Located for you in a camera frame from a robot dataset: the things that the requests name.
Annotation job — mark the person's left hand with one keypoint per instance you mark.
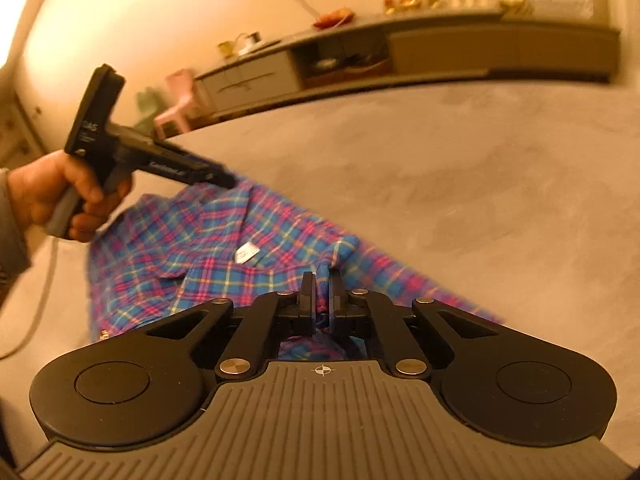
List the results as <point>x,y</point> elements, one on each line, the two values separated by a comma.
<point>45,185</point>

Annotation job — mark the bowl in cabinet shelf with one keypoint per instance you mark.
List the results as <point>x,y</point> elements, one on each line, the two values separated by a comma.
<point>325,64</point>

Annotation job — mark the long beige low cabinet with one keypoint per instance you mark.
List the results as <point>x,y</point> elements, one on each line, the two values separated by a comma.
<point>450,50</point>

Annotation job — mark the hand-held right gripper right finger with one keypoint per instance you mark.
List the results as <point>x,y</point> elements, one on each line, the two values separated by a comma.
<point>336,305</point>

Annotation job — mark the pale green chair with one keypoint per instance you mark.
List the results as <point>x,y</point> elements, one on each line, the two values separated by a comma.
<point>147,107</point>

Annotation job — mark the blue red plaid shirt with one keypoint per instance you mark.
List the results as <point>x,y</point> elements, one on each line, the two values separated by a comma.
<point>210,250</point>

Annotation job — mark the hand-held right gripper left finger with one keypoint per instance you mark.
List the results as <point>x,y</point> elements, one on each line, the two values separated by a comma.
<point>306,300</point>

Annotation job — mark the person's left forearm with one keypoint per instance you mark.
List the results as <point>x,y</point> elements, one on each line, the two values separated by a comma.
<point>12,240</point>

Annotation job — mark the pink plastic chair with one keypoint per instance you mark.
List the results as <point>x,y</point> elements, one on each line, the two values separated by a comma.
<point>180,102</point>

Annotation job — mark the silver white pot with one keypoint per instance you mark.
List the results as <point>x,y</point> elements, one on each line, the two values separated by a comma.
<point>249,44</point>

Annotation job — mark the red orange packet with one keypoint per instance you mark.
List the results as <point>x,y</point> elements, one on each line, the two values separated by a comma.
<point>332,17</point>

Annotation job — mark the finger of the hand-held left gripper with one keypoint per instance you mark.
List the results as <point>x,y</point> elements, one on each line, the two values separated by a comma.
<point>216,174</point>

